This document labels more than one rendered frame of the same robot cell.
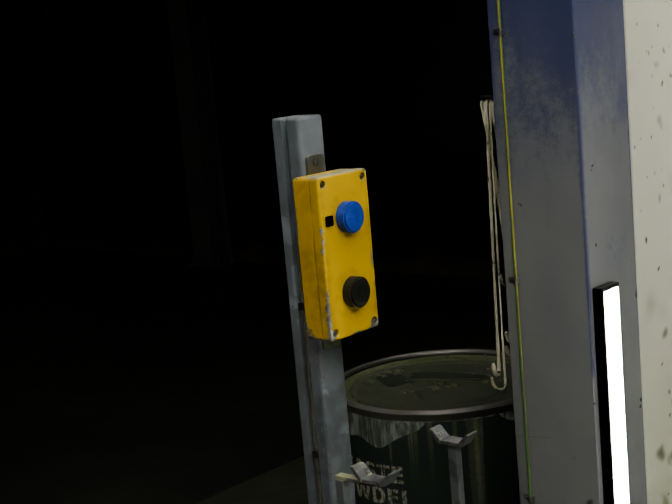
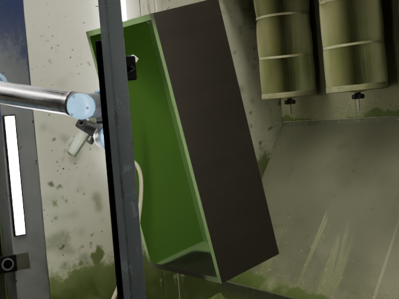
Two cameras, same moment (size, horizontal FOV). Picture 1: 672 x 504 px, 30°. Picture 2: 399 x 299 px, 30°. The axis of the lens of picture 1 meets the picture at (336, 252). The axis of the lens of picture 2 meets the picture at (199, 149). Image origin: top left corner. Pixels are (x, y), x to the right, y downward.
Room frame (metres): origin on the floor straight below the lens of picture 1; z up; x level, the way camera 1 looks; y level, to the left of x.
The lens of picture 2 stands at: (-1.27, -2.37, 1.22)
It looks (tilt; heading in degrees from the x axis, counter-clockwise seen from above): 3 degrees down; 14
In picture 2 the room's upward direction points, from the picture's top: 5 degrees counter-clockwise
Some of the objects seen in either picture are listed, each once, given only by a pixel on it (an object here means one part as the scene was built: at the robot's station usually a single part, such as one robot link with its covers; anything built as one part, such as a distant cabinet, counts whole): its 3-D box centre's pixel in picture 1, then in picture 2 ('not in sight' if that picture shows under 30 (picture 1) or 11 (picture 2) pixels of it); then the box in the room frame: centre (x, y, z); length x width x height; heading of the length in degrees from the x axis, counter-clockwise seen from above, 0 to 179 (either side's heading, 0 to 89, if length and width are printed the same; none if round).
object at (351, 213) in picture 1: (349, 216); not in sight; (1.94, -0.03, 1.48); 0.05 x 0.02 x 0.05; 138
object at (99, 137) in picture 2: not in sight; (109, 136); (1.35, -1.36, 1.15); 0.12 x 0.09 x 0.10; 31
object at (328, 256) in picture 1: (335, 253); not in sight; (1.97, 0.00, 1.42); 0.12 x 0.06 x 0.26; 138
